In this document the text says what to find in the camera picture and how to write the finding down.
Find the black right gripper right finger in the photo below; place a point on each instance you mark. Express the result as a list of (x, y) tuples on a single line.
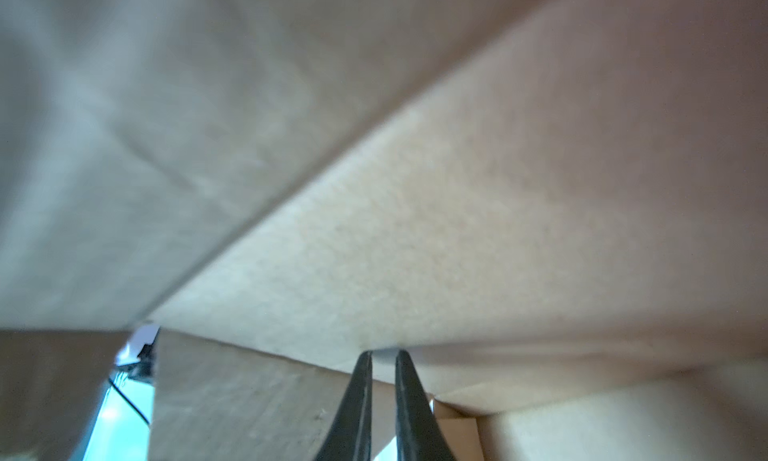
[(418, 435)]

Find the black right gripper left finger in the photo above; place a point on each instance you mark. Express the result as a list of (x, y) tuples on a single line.
[(349, 437)]

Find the brown cardboard box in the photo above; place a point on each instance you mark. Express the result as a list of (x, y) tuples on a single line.
[(558, 207)]

